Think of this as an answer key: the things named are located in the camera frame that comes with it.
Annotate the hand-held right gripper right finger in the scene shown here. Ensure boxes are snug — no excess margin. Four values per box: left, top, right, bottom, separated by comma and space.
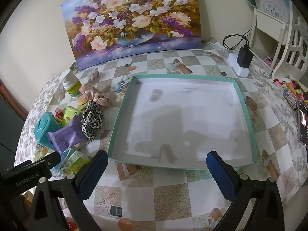
206, 151, 289, 231

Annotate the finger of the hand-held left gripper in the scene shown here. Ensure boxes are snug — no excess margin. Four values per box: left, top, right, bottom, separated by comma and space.
0, 151, 62, 196

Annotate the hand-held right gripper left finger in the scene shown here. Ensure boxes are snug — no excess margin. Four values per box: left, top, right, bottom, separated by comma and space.
29, 150, 109, 231

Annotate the green and white carton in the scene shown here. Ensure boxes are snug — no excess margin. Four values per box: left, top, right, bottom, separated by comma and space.
61, 150, 90, 175

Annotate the leopard print scrunchie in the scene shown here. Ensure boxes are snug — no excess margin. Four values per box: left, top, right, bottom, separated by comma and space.
82, 101, 104, 141

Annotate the light green packet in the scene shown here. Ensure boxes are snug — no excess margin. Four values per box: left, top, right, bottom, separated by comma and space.
62, 105, 83, 128

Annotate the shallow teal cardboard box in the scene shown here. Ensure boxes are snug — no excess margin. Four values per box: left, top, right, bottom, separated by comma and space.
107, 75, 257, 170

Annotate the pink scrunchie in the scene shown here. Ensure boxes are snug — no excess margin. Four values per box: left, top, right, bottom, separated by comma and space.
80, 84, 111, 107

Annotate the purple tissue packet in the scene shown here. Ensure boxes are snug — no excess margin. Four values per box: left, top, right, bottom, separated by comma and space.
47, 116, 88, 157

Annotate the teal plastic case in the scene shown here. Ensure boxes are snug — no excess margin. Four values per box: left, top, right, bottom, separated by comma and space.
34, 112, 62, 150

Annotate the dark cabinet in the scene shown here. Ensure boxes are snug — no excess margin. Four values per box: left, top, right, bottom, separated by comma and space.
0, 82, 24, 171

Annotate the patterned checked tablecloth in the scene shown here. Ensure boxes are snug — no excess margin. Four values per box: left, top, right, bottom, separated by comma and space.
14, 40, 308, 231

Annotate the white bottle with green label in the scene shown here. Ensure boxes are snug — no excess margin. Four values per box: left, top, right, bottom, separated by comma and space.
59, 69, 83, 99

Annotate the black smartphone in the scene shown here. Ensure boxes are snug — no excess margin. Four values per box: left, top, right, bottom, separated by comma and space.
297, 101, 308, 146

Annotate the white power strip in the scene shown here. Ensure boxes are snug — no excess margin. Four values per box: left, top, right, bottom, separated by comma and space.
227, 53, 250, 77

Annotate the pile of small colourful toys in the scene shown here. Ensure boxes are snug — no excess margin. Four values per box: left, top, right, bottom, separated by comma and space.
275, 76, 308, 101

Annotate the black charger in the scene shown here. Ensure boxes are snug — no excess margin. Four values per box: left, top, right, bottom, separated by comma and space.
236, 44, 254, 69

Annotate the white wooden chair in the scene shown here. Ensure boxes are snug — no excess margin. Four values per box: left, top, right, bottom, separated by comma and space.
251, 2, 308, 80

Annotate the flower painting canvas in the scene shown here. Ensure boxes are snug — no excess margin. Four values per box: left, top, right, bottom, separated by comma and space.
61, 0, 201, 71

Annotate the white printed board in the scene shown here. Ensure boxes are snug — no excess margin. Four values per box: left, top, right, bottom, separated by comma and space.
256, 0, 293, 24

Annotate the brown wooden frame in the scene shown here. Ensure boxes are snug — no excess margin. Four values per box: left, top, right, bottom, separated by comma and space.
0, 78, 29, 121

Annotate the black charger cable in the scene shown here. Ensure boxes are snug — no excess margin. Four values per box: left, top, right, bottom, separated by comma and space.
223, 28, 253, 51

